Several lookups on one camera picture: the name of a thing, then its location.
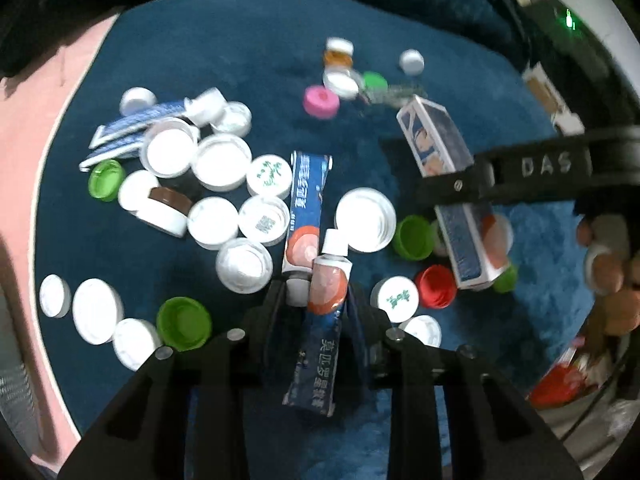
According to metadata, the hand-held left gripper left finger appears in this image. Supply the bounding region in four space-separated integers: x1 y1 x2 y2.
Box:
57 279 290 480

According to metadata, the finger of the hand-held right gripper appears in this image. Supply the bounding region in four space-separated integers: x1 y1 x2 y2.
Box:
378 127 640 211

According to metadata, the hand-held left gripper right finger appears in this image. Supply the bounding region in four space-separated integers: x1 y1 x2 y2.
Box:
345 284 587 480

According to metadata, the blue ointment tube white cap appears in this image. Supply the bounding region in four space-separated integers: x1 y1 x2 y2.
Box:
282 229 353 418

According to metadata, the blue box with face pictures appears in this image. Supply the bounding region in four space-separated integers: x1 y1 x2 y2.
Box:
396 95 512 291

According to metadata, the person's right hand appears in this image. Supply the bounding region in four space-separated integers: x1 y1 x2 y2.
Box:
575 212 640 336

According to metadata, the red bottle cap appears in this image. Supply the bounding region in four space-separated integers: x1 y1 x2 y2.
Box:
414 265 458 309

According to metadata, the green bottle cap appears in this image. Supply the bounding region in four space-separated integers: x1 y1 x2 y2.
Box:
88 159 127 203
156 296 213 352
392 215 436 261
361 71 389 95
492 262 519 294

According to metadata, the white and orange box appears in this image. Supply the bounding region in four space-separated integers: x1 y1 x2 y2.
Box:
522 62 586 136

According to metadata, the brown and white lid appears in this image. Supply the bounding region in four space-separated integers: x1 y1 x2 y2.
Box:
135 186 193 237

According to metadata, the clear plastic blister pack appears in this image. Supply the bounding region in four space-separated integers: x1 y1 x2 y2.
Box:
357 82 428 108

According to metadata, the group of white bottle caps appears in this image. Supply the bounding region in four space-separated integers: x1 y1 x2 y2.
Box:
39 37 443 372

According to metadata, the white round device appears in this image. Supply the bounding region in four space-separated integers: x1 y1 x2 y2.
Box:
487 0 640 126

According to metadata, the red packet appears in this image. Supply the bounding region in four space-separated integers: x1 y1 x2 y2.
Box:
527 345 608 408

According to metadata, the pink bottle cap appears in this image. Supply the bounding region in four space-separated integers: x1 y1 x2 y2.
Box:
302 85 341 118

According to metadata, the blue and white sachet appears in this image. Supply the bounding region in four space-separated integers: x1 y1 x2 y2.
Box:
79 132 151 171
89 99 188 148

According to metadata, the dark blue plush blanket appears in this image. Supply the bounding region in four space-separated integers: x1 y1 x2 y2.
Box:
32 0 601 480

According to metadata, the pink towel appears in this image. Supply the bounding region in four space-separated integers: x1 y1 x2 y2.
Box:
0 12 123 466

